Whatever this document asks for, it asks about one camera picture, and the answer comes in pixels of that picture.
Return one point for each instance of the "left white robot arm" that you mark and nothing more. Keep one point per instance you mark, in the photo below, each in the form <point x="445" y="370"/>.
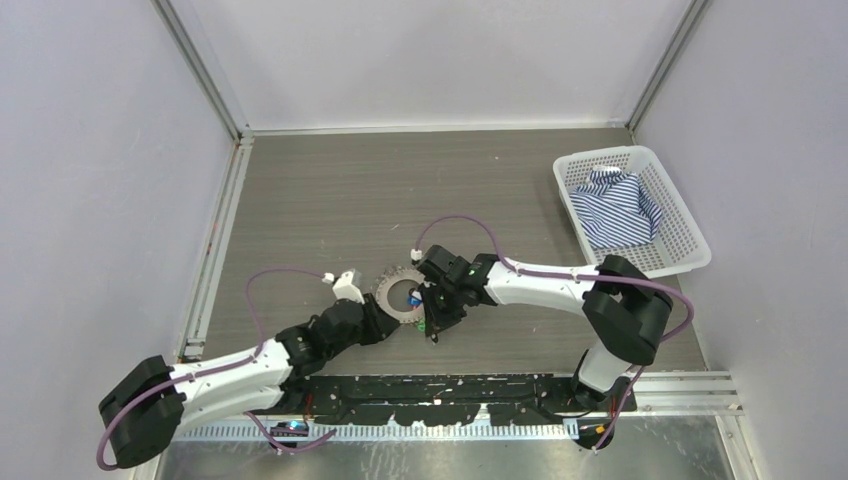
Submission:
<point x="155" y="401"/>

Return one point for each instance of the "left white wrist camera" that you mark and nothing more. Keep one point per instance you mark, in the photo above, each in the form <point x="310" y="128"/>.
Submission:
<point x="346" y="285"/>

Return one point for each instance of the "white plastic basket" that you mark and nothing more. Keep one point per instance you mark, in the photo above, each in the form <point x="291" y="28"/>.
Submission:
<point x="679" y="245"/>

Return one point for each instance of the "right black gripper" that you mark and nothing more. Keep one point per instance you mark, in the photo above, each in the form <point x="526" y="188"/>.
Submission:
<point x="438" y="320"/>

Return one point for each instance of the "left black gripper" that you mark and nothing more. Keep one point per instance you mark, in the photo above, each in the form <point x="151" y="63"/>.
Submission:
<point x="379" y="323"/>

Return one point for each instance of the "aluminium frame rail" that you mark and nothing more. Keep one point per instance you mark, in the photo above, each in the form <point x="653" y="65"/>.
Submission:
<point x="192" y="340"/>

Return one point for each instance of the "blue striped shirt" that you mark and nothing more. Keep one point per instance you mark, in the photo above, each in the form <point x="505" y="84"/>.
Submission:
<point x="615" y="210"/>

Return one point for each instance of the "numbered metal key ring disc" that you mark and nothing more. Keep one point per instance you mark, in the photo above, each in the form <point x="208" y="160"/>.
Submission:
<point x="392" y="291"/>

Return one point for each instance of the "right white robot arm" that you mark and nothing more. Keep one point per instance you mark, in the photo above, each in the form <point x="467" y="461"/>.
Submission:
<point x="626" y="311"/>

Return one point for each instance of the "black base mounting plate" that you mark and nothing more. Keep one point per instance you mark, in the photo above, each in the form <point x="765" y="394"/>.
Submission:
<point x="442" y="400"/>

